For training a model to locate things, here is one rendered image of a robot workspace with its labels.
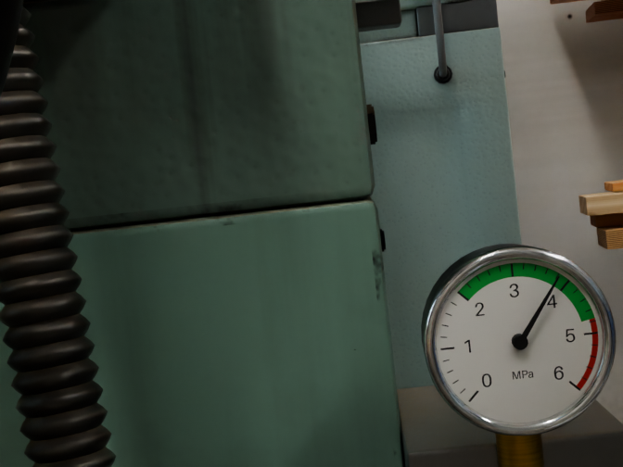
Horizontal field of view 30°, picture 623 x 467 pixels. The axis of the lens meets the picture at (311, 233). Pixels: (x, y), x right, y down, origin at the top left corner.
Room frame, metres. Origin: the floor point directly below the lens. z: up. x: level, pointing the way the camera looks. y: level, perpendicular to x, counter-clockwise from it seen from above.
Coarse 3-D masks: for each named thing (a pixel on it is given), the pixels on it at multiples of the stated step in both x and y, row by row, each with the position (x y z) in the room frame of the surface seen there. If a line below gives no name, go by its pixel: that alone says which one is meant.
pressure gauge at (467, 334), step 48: (432, 288) 0.40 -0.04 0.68; (480, 288) 0.38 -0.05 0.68; (528, 288) 0.38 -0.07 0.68; (576, 288) 0.38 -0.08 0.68; (432, 336) 0.38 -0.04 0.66; (480, 336) 0.38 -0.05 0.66; (528, 336) 0.38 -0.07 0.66; (576, 336) 0.38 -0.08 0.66; (480, 384) 0.38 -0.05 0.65; (528, 384) 0.38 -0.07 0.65; (576, 384) 0.38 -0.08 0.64; (528, 432) 0.38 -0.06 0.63
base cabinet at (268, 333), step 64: (128, 256) 0.45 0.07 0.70; (192, 256) 0.45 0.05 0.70; (256, 256) 0.45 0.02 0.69; (320, 256) 0.44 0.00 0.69; (128, 320) 0.45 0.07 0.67; (192, 320) 0.45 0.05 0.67; (256, 320) 0.45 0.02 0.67; (320, 320) 0.44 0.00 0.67; (384, 320) 0.44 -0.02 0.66; (0, 384) 0.45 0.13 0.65; (128, 384) 0.45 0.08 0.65; (192, 384) 0.45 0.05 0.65; (256, 384) 0.45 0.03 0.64; (320, 384) 0.44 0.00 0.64; (384, 384) 0.44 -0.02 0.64; (0, 448) 0.45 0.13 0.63; (128, 448) 0.45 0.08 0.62; (192, 448) 0.45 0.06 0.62; (256, 448) 0.45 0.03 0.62; (320, 448) 0.44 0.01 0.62; (384, 448) 0.44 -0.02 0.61
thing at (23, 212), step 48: (0, 144) 0.32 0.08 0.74; (48, 144) 0.33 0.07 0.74; (0, 192) 0.32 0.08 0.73; (48, 192) 0.33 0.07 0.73; (0, 240) 0.32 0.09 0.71; (48, 240) 0.32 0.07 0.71; (0, 288) 0.32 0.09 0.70; (48, 288) 0.32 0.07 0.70; (48, 336) 0.32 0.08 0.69; (48, 384) 0.32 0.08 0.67; (96, 384) 0.33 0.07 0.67; (48, 432) 0.32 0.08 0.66; (96, 432) 0.32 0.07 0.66
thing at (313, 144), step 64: (64, 0) 0.45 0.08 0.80; (128, 0) 0.45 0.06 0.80; (192, 0) 0.45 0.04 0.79; (256, 0) 0.44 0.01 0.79; (320, 0) 0.44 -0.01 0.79; (64, 64) 0.45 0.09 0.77; (128, 64) 0.45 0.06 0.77; (192, 64) 0.45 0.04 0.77; (256, 64) 0.44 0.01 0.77; (320, 64) 0.44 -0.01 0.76; (64, 128) 0.45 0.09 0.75; (128, 128) 0.45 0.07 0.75; (192, 128) 0.45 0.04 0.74; (256, 128) 0.44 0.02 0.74; (320, 128) 0.44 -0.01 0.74; (128, 192) 0.45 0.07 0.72; (192, 192) 0.45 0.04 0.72; (256, 192) 0.44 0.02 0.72; (320, 192) 0.44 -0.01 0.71
